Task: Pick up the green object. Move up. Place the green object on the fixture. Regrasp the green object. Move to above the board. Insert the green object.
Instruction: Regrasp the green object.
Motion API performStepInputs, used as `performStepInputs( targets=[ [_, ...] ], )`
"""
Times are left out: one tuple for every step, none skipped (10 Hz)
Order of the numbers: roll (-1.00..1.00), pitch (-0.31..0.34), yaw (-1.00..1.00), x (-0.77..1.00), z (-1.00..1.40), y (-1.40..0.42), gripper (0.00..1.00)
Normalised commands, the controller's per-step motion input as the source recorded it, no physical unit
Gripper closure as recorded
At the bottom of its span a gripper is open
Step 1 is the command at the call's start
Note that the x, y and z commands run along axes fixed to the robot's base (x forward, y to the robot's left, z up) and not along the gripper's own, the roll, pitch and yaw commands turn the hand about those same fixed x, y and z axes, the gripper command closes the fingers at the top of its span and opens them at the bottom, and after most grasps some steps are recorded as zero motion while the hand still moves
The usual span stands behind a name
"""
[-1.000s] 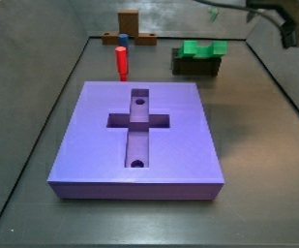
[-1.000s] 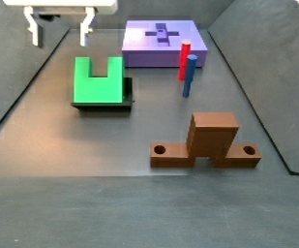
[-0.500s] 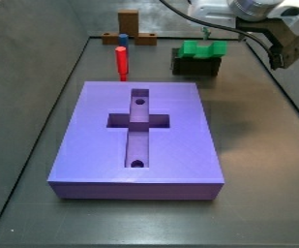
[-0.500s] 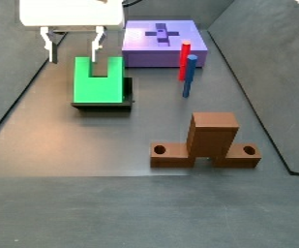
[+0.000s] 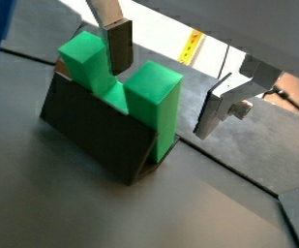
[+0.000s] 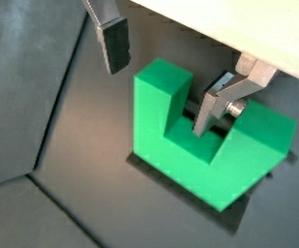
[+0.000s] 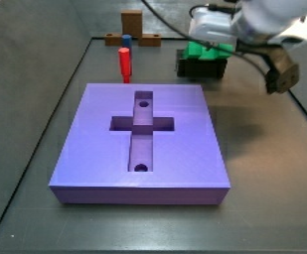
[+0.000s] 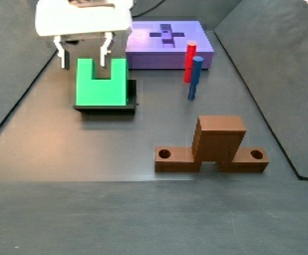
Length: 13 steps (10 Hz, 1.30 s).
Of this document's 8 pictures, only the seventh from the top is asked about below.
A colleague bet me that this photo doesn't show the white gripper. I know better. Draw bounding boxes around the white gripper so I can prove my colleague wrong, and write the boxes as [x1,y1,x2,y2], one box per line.
[189,5,240,45]

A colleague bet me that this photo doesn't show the green U-shaped block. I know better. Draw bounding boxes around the green U-shaped block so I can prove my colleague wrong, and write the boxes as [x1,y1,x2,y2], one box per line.
[183,42,232,61]

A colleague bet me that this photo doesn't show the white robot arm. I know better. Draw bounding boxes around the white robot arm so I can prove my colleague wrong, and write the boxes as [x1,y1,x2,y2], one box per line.
[189,0,307,48]

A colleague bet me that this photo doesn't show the purple board with cross slot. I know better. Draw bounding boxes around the purple board with cross slot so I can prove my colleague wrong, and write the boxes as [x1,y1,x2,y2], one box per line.
[50,83,231,204]

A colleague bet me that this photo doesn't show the brown T-shaped block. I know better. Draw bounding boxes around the brown T-shaped block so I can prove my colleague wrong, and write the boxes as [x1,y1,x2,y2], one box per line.
[104,10,161,47]

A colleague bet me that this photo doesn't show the blue peg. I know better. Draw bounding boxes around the blue peg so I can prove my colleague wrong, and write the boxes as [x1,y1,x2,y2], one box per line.
[121,34,132,50]

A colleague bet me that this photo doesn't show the red peg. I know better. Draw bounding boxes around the red peg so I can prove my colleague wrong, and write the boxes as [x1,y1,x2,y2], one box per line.
[118,48,132,83]

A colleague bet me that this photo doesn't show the black cable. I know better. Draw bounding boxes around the black cable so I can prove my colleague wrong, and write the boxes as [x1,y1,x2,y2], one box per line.
[140,0,272,75]

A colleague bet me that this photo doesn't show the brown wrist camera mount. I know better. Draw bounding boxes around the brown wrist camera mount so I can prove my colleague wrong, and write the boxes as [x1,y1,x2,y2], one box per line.
[250,46,299,94]

